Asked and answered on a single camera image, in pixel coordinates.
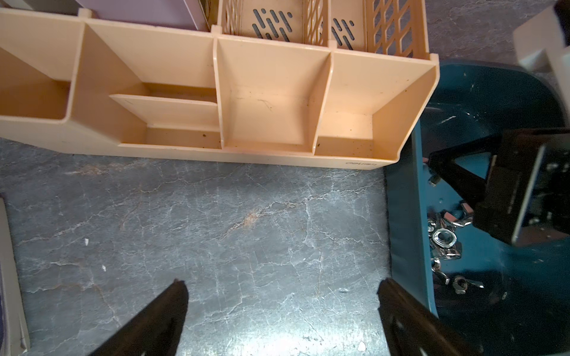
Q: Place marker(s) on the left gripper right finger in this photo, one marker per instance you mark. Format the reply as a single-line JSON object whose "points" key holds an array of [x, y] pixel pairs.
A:
{"points": [[411, 329]]}

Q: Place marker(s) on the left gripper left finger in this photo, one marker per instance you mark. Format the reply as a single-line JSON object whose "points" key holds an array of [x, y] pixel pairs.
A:
{"points": [[155, 330]]}

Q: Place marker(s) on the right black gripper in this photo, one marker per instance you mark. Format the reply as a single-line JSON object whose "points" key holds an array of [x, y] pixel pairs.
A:
{"points": [[525, 199]]}

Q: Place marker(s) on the teal plastic storage tray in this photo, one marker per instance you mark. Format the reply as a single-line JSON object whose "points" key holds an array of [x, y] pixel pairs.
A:
{"points": [[524, 307]]}

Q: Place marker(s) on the pile of silver wing nuts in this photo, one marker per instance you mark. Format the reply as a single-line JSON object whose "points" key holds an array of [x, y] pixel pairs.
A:
{"points": [[444, 245]]}

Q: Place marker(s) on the beige plastic file organizer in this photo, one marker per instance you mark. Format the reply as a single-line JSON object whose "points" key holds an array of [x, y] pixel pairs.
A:
{"points": [[328, 84]]}

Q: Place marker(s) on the pink paper folder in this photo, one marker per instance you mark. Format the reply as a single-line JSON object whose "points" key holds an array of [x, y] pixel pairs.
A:
{"points": [[178, 14]]}

